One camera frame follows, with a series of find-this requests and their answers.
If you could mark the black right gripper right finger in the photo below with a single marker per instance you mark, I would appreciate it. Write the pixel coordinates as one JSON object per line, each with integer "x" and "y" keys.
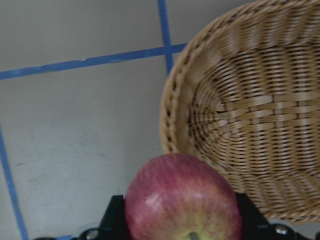
{"x": 254, "y": 225}

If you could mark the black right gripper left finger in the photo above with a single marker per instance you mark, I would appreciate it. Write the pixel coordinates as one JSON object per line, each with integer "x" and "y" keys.
{"x": 113, "y": 224}

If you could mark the red yellow apple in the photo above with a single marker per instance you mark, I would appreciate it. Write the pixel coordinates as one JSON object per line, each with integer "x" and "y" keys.
{"x": 179, "y": 197}

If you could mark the woven wicker basket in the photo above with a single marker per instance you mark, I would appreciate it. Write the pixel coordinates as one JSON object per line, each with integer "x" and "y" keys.
{"x": 244, "y": 96}

